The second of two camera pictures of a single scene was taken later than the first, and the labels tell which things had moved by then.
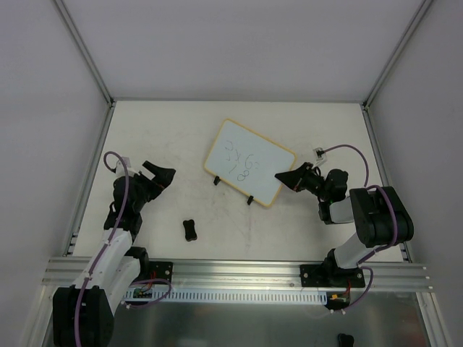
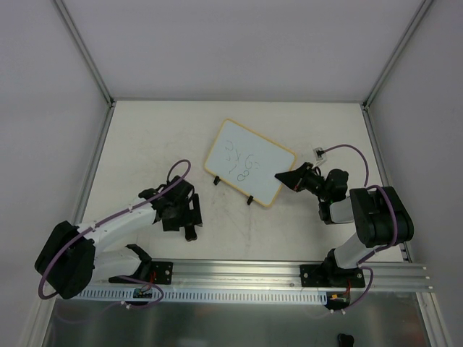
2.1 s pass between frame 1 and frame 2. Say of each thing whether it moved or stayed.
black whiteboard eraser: stayed
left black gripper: moved
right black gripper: stayed
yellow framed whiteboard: stayed
